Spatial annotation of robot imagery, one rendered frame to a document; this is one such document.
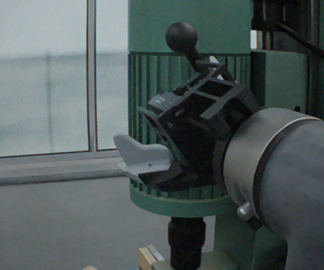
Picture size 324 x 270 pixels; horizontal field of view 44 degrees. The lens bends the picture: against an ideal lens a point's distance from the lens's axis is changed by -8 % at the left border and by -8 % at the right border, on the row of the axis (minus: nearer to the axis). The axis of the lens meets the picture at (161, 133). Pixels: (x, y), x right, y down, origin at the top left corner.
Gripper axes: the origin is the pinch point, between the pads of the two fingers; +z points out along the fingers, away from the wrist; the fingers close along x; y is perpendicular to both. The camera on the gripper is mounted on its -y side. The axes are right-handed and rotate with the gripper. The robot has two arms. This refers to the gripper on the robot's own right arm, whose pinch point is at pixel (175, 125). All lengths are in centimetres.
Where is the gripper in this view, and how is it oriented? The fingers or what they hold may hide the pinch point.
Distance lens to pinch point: 48.3
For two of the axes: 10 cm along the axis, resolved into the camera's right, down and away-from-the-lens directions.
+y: -5.5, -7.4, -3.8
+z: -3.4, -2.1, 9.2
